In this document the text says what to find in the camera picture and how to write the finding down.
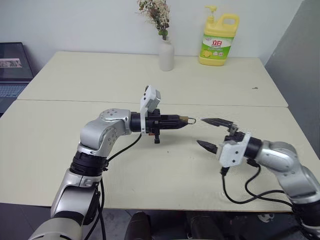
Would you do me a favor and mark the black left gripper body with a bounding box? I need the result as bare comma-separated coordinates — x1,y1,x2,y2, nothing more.
144,109,166,145

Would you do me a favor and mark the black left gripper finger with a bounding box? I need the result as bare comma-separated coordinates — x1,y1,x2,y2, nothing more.
161,121,189,131
161,114,184,123

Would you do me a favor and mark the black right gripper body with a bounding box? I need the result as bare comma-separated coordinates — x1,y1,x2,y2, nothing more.
223,124,245,145

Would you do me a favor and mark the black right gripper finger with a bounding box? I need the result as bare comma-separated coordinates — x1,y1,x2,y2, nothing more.
200,117,237,131
196,139,219,155

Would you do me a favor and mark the brass padlock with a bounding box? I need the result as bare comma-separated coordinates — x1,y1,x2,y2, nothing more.
180,115,197,125

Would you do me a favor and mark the white ceramic vase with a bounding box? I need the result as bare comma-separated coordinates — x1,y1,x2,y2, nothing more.
159,38,175,72

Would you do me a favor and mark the yellow detergent pump bottle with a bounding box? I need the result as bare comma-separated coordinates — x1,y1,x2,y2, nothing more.
198,5,241,67

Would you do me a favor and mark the grey caster wheel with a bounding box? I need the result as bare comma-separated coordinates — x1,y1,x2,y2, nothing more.
258,212,276,224

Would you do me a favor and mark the dried flower bunch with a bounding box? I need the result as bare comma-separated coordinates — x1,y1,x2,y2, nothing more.
135,0,172,41

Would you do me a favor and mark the dark rounded shape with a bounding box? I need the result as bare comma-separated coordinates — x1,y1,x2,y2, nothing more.
126,211,152,240

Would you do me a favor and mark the dark open laptop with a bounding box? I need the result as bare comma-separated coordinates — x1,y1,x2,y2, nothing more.
0,41,35,118

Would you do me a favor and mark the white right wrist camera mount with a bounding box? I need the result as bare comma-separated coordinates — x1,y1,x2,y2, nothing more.
217,131,252,168

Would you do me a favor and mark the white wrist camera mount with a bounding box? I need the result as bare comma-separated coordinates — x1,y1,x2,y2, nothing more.
217,131,252,168
139,85,162,137

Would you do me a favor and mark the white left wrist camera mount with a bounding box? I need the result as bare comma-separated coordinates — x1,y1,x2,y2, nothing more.
139,85,162,137

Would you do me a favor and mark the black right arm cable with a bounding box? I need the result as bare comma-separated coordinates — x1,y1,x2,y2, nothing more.
219,159,296,209

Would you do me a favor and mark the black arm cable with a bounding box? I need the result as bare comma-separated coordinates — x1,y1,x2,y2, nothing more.
219,159,296,209
96,133,143,240

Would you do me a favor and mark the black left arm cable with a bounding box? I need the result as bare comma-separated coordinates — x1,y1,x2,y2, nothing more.
96,133,143,240

